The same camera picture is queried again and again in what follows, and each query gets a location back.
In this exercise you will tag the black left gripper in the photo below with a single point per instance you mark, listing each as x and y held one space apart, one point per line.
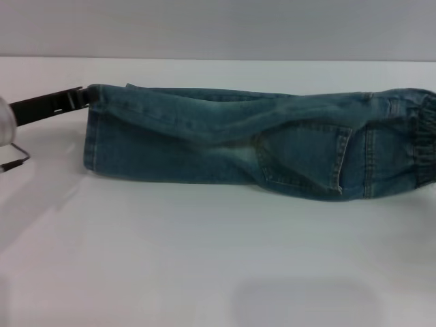
41 107

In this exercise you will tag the blue denim shorts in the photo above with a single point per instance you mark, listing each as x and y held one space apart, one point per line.
170 146

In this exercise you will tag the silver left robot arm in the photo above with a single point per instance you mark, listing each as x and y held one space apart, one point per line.
7 119

